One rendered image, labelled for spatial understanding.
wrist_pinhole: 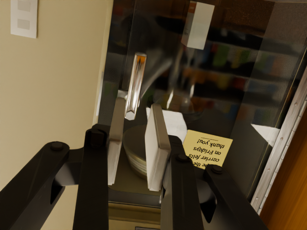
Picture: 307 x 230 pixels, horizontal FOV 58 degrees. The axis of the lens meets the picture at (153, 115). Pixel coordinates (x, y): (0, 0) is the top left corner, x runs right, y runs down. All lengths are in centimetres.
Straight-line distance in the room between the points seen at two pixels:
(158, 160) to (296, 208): 44
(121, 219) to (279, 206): 30
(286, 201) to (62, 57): 68
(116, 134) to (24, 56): 77
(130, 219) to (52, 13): 59
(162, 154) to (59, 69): 75
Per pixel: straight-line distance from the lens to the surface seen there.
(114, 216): 52
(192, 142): 45
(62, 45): 87
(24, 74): 92
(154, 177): 16
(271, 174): 53
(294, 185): 58
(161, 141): 16
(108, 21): 40
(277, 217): 62
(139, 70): 35
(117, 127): 16
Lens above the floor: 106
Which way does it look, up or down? 22 degrees up
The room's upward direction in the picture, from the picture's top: 168 degrees counter-clockwise
